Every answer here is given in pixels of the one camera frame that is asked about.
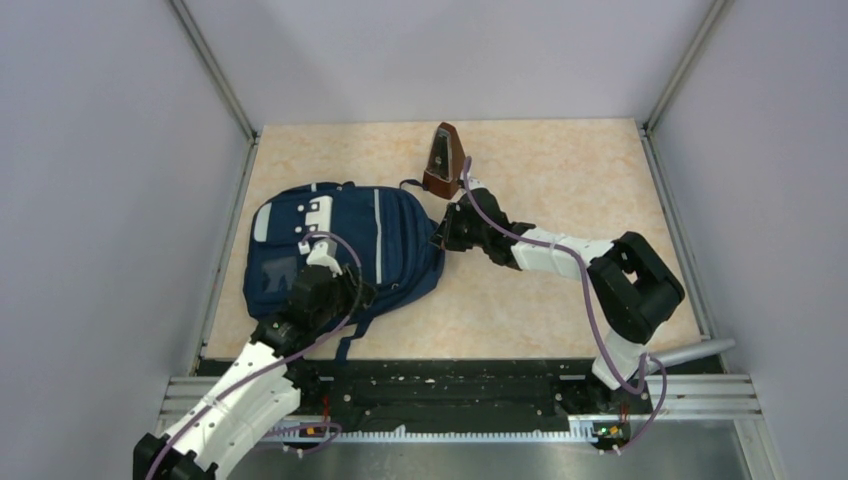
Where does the brown wooden metronome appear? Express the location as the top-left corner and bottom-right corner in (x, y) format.
(422, 122), (466, 200)

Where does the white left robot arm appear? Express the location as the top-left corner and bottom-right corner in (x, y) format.
(132, 265), (375, 479)

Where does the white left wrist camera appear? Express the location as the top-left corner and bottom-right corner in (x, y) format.
(298, 238), (342, 276)

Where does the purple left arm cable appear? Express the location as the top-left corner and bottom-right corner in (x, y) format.
(144, 231), (364, 480)

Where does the navy blue student backpack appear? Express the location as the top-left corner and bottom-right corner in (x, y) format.
(243, 182), (445, 364)

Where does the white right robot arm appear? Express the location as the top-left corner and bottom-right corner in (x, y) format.
(431, 186), (685, 412)

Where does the grey metal tube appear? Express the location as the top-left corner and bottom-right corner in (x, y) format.
(650, 338), (736, 367)

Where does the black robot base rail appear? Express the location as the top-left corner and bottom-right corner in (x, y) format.
(287, 359), (652, 434)

